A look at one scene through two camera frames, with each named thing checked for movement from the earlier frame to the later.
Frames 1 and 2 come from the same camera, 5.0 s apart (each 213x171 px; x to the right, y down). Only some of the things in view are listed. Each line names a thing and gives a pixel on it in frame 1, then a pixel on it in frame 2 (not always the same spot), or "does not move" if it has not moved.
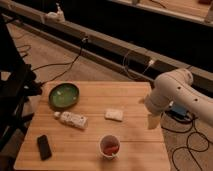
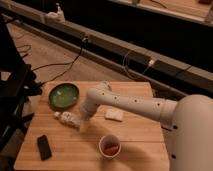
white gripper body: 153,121 to 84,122
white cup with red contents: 110,145 does not move
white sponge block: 116,115 does not move
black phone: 44,147 does not move
